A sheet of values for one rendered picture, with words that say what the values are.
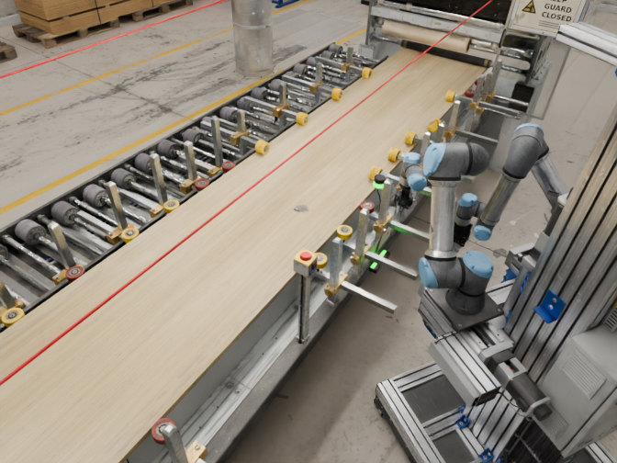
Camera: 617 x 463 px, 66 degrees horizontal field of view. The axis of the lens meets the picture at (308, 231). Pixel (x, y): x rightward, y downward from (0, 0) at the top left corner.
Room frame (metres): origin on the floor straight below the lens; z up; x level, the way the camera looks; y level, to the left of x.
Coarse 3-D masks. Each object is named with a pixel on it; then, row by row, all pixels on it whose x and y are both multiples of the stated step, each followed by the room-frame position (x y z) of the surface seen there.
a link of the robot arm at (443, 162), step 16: (432, 144) 1.47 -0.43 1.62; (448, 144) 1.46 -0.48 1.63; (464, 144) 1.47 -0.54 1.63; (432, 160) 1.41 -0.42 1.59; (448, 160) 1.41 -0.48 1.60; (464, 160) 1.41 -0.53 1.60; (432, 176) 1.40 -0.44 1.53; (448, 176) 1.38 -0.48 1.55; (432, 192) 1.39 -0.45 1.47; (448, 192) 1.37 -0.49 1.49; (432, 208) 1.36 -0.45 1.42; (448, 208) 1.34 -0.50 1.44; (432, 224) 1.33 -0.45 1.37; (448, 224) 1.31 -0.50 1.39; (432, 240) 1.29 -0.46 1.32; (448, 240) 1.28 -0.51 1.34; (432, 256) 1.25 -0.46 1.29; (448, 256) 1.24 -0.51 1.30; (432, 272) 1.21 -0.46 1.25; (448, 272) 1.21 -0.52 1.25
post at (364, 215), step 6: (366, 210) 1.72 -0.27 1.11; (360, 216) 1.71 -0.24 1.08; (366, 216) 1.71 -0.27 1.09; (360, 222) 1.71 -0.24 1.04; (366, 222) 1.72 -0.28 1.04; (360, 228) 1.71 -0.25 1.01; (366, 228) 1.73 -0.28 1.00; (360, 234) 1.71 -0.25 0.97; (360, 240) 1.71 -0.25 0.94; (360, 246) 1.70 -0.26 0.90; (354, 252) 1.72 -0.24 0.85; (360, 252) 1.70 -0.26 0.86; (354, 270) 1.71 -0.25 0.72
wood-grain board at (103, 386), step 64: (384, 64) 4.01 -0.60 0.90; (448, 64) 4.06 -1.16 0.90; (320, 128) 2.87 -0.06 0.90; (384, 128) 2.90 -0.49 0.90; (256, 192) 2.11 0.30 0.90; (320, 192) 2.14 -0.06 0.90; (128, 256) 1.57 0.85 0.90; (192, 256) 1.59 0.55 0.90; (256, 256) 1.60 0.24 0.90; (64, 320) 1.19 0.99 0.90; (128, 320) 1.20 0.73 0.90; (192, 320) 1.21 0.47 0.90; (64, 384) 0.90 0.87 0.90; (128, 384) 0.91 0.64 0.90; (192, 384) 0.92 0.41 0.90; (0, 448) 0.67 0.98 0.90; (64, 448) 0.67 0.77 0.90; (128, 448) 0.68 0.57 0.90
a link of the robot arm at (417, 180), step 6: (408, 168) 1.78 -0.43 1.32; (414, 168) 1.76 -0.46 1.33; (420, 168) 1.77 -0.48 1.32; (408, 174) 1.75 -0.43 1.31; (414, 174) 1.72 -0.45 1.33; (420, 174) 1.72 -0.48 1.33; (408, 180) 1.72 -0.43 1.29; (414, 180) 1.68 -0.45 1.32; (420, 180) 1.68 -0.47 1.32; (426, 180) 1.70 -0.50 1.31; (414, 186) 1.68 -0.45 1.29; (420, 186) 1.68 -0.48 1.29
